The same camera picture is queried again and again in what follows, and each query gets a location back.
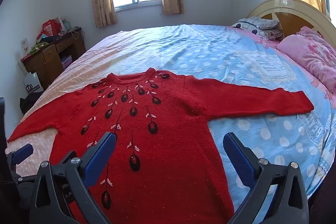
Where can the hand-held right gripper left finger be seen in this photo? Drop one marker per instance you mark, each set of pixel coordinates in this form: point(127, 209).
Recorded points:
point(101, 158)

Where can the grey patterned pillow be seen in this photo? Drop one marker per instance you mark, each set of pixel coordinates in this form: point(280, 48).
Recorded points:
point(258, 26)

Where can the white paper bag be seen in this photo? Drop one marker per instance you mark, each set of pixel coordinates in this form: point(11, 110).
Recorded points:
point(32, 83)

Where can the black bag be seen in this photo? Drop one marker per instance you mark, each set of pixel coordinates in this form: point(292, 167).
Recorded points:
point(29, 102)

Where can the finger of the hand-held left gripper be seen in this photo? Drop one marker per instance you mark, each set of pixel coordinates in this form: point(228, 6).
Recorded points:
point(22, 153)

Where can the cream wooden bed headboard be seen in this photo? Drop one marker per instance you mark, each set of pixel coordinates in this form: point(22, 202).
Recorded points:
point(288, 22)

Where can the red knitted sweater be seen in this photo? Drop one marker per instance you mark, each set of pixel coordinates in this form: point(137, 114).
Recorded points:
point(170, 134)

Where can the bed with blue-pink sheet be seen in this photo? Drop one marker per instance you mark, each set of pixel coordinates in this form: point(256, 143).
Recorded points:
point(210, 56)

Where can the green cloth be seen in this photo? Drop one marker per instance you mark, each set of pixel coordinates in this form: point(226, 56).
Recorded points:
point(38, 47)

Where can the red bag on desk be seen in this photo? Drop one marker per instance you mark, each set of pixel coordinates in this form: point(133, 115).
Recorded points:
point(50, 27)

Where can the pink pillow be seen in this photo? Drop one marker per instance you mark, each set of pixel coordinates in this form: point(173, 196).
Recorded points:
point(312, 53)

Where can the purple folded items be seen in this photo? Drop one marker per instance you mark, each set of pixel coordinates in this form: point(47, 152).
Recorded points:
point(66, 61)

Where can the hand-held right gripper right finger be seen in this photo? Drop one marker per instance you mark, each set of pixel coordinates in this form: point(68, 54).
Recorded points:
point(239, 161)

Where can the brown wooden desk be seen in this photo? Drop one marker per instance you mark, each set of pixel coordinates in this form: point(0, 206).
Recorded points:
point(50, 61)

